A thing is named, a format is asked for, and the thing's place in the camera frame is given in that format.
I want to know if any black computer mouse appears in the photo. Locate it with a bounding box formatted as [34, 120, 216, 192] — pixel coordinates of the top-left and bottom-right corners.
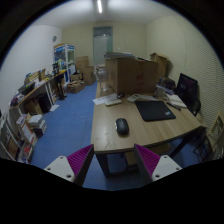
[115, 118, 129, 136]

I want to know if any white paper sheet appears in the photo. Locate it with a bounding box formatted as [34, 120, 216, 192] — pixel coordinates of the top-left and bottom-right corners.
[93, 93, 117, 105]

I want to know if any tall cardboard box right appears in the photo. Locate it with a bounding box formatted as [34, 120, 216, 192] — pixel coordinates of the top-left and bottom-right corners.
[150, 53, 168, 77]

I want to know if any clear plastic container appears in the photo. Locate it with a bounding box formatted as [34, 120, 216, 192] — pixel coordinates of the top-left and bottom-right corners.
[97, 67, 109, 92]

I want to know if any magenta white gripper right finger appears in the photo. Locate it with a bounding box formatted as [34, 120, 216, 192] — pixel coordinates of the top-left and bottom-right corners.
[133, 144, 181, 184]

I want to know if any open notebook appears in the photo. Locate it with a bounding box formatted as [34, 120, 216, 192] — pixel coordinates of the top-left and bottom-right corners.
[166, 94, 186, 108]

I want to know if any white calculator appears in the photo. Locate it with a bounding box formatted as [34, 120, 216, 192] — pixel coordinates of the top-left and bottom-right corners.
[127, 94, 140, 103]

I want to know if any black computer monitor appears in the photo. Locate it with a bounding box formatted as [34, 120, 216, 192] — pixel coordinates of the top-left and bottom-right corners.
[176, 74, 198, 109]

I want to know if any black mouse pad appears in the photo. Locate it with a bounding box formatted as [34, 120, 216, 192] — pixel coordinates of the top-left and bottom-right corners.
[135, 101, 176, 122]

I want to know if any wooden shelf desk left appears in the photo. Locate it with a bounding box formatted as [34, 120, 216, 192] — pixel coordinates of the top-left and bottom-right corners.
[9, 70, 65, 117]

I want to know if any white remote control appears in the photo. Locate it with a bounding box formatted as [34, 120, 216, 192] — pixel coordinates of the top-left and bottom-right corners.
[105, 99, 122, 107]

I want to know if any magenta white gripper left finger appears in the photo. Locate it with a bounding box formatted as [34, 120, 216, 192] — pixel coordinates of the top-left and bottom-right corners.
[45, 144, 94, 186]

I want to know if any grey door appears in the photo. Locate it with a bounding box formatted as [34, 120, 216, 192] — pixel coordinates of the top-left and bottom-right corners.
[93, 26, 113, 65]

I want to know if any stacked cardboard boxes back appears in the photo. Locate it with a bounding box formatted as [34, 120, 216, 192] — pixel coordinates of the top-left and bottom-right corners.
[75, 56, 96, 86]

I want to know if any ceiling light tube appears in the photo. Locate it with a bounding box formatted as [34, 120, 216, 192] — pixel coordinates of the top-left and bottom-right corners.
[97, 0, 103, 13]

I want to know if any large cardboard box on desk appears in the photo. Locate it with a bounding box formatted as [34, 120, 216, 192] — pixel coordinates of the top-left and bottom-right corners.
[105, 58, 159, 94]

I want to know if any blue white display cabinet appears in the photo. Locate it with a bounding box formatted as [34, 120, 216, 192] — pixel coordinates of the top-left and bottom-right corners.
[54, 44, 76, 83]

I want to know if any stack of books floor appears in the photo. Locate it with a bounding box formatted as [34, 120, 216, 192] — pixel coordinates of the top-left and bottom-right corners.
[28, 114, 47, 138]

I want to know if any black pen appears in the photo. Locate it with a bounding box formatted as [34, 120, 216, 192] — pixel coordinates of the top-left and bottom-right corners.
[166, 102, 181, 111]

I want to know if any white bookshelf left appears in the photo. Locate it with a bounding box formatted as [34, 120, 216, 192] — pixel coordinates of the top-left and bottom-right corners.
[0, 113, 37, 164]

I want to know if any open cardboard box floor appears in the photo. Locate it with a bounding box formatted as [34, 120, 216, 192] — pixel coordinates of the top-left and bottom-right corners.
[67, 81, 85, 93]

